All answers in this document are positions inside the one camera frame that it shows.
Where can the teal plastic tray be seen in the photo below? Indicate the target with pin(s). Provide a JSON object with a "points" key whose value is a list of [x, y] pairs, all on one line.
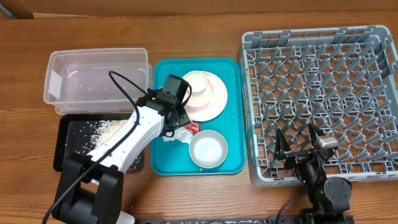
{"points": [[172, 157]]}

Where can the large white plate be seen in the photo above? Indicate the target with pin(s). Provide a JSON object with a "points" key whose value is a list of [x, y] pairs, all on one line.
{"points": [[217, 100]]}

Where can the clear plastic bin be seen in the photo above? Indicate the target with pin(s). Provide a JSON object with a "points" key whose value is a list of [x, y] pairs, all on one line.
{"points": [[77, 81]]}

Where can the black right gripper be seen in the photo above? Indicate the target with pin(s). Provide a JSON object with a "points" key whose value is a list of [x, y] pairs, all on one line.
{"points": [[297, 154]]}

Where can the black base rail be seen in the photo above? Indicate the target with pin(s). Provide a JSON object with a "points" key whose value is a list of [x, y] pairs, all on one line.
{"points": [[233, 221]]}

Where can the grey bowl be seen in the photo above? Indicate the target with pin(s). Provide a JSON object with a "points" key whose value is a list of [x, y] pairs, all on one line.
{"points": [[208, 149]]}

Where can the white napkin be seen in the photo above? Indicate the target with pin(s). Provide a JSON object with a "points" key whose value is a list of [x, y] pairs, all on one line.
{"points": [[181, 134]]}

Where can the small pink plate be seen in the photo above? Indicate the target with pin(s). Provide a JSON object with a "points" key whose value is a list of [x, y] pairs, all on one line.
{"points": [[198, 99]]}

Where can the grey dish rack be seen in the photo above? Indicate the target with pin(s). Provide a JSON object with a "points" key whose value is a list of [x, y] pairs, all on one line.
{"points": [[342, 79]]}

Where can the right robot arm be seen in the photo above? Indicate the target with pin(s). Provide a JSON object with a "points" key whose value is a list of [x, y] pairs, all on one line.
{"points": [[329, 196]]}

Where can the spilled rice pile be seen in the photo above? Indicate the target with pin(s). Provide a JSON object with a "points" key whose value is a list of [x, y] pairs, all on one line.
{"points": [[105, 133]]}

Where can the red snack wrapper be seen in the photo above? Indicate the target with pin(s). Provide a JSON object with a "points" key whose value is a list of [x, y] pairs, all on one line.
{"points": [[193, 127]]}

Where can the metal frame post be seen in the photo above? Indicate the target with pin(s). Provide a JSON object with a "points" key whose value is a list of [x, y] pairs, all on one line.
{"points": [[5, 13]]}

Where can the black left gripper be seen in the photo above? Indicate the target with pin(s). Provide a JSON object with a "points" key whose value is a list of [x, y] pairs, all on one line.
{"points": [[184, 119]]}

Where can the white cup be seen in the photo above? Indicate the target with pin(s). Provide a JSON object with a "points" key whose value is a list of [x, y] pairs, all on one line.
{"points": [[197, 80]]}

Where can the black tray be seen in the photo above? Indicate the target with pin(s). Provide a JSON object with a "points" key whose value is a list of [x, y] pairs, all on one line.
{"points": [[65, 120]]}

